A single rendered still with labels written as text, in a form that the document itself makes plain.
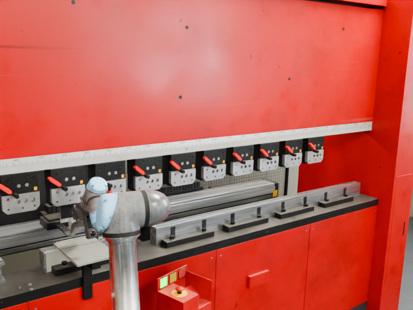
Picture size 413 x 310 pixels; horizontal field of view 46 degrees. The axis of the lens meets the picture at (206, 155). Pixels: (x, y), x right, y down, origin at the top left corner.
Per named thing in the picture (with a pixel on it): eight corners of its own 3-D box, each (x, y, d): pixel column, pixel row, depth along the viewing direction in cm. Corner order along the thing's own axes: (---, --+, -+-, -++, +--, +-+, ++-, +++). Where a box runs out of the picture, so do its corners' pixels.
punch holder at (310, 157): (306, 164, 302) (308, 138, 298) (296, 161, 308) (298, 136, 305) (322, 161, 311) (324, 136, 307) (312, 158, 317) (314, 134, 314)
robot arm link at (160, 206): (181, 186, 153) (141, 194, 198) (147, 189, 149) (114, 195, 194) (185, 222, 152) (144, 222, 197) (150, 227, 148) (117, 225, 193)
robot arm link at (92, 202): (121, 217, 184) (117, 193, 190) (92, 220, 179) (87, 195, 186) (119, 228, 190) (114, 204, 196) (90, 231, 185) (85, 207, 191)
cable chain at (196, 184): (139, 198, 282) (139, 191, 281) (134, 195, 286) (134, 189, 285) (200, 187, 308) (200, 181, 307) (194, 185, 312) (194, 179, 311)
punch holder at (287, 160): (284, 168, 290) (286, 141, 287) (274, 165, 297) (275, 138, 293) (301, 165, 299) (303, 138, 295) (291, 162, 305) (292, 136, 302)
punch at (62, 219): (61, 223, 215) (60, 203, 213) (59, 222, 216) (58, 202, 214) (82, 219, 221) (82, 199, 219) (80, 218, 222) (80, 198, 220)
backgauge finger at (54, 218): (58, 240, 220) (58, 230, 219) (39, 224, 240) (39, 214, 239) (83, 235, 227) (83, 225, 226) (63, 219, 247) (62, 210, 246)
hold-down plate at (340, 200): (324, 208, 314) (324, 203, 314) (318, 205, 318) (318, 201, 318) (353, 200, 332) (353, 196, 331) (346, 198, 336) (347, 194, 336)
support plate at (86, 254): (77, 267, 193) (77, 264, 193) (53, 245, 214) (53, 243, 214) (118, 256, 204) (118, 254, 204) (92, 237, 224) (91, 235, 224)
